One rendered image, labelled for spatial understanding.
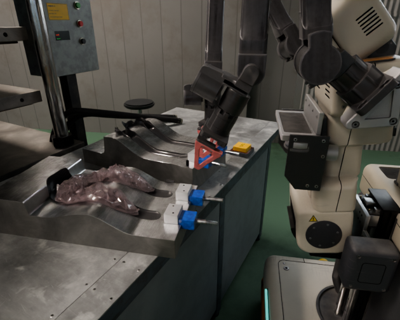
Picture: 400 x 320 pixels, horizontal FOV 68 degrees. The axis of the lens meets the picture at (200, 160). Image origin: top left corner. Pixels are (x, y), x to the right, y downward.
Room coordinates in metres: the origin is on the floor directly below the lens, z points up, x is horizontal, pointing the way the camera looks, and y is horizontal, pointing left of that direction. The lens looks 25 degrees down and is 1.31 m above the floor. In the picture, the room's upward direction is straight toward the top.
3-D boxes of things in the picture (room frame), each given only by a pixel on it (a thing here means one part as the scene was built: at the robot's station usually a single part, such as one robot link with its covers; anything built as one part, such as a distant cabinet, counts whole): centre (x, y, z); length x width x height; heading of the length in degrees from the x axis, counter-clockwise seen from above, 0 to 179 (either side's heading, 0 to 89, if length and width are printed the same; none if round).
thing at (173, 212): (0.62, 0.02, 0.85); 0.13 x 0.05 x 0.05; 79
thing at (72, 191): (0.73, 0.27, 0.90); 0.26 x 0.18 x 0.08; 79
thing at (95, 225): (0.72, 0.28, 0.85); 0.50 x 0.26 x 0.11; 79
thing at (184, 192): (0.73, 0.00, 0.85); 0.13 x 0.05 x 0.05; 79
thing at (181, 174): (1.07, 0.18, 0.87); 0.50 x 0.26 x 0.14; 61
